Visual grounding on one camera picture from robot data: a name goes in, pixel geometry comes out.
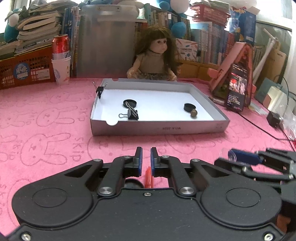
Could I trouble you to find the black round lid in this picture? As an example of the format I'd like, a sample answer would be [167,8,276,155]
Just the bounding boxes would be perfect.
[123,99,137,108]

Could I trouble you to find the black round cap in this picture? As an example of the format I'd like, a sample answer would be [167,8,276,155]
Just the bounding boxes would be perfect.
[184,103,196,113]

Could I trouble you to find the black power adapter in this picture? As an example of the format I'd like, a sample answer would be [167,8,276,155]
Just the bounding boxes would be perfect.
[266,111,281,128]

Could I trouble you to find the black binder clip in tray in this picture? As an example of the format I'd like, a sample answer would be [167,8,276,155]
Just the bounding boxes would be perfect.
[118,102,138,121]

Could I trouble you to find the smartphone with lit screen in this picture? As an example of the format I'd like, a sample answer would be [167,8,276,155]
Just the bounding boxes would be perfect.
[225,64,248,113]

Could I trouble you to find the grey cardboard box tray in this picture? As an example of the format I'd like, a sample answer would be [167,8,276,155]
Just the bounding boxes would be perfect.
[90,78,230,136]

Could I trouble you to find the white pen on cloth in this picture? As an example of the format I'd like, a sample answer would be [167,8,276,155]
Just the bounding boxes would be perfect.
[209,96,225,106]

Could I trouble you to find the brown walnut in tray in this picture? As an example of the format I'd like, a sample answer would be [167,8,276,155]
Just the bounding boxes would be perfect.
[190,109,198,118]

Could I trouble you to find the binder clip on tray edge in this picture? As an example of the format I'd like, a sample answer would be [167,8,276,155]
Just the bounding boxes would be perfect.
[93,81,108,99]

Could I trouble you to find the pink bunny tablecloth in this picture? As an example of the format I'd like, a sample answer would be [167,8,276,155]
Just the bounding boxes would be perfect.
[1,79,293,235]

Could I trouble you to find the pink triangular phone stand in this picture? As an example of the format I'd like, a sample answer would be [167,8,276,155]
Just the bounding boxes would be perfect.
[207,42,253,106]

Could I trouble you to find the brown haired baby doll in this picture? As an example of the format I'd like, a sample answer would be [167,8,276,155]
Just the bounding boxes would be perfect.
[126,26,178,81]

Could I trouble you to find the row of upright books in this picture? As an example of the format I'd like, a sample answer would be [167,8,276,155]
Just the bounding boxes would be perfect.
[135,1,256,65]

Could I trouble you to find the colourful pencil box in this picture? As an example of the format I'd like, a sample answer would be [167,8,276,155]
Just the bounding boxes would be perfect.
[176,39,198,62]

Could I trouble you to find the white paper cup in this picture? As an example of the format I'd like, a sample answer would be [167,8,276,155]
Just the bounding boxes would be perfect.
[52,57,71,85]

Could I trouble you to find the translucent plastic storage box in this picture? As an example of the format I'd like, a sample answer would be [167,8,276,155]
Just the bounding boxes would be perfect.
[76,4,138,78]

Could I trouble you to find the red cola can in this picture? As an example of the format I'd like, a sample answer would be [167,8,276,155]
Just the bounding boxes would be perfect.
[52,34,70,60]

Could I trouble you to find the red plastic basket left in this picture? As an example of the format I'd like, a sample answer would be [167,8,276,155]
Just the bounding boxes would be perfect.
[0,46,55,90]

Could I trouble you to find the blue plush toy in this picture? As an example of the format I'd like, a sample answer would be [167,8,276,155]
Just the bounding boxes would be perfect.
[157,0,190,39]

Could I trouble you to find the red basket on books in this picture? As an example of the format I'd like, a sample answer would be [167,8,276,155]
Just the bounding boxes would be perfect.
[190,4,230,27]

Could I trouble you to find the stack of books left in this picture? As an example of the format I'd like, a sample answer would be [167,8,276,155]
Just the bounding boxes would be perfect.
[15,1,78,55]

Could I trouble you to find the small blue penguin plush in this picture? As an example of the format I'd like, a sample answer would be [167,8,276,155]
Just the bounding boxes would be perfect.
[4,9,21,43]

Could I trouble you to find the black charging cable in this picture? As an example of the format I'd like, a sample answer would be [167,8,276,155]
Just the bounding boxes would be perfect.
[240,111,296,142]

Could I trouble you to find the white pipe lamp frame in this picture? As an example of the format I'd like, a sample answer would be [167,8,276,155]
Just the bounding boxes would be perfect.
[252,28,278,85]

